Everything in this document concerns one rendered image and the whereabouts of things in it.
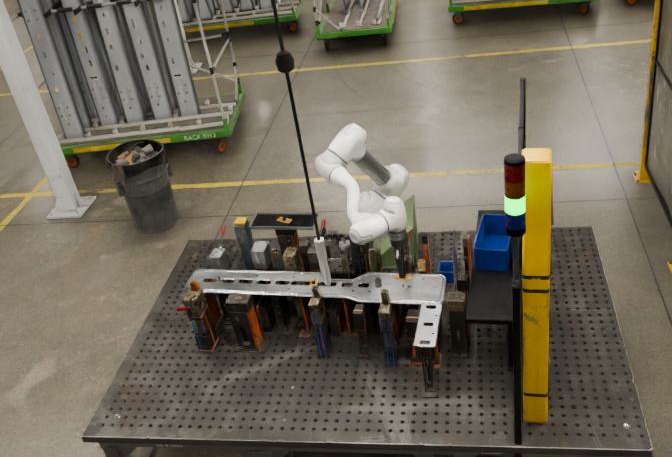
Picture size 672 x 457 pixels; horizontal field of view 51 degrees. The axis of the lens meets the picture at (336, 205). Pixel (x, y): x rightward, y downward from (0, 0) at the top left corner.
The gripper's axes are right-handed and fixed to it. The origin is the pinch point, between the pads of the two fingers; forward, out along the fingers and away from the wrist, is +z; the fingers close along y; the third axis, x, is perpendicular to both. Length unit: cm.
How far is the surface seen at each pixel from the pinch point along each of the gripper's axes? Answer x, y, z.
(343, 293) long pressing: -29.4, 7.0, 9.7
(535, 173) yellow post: 63, 53, -85
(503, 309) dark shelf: 49, 18, 7
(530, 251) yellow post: 61, 53, -52
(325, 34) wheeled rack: -200, -596, 83
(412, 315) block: 6.7, 18.8, 11.9
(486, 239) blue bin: 38, -36, 7
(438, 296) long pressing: 17.8, 6.7, 10.0
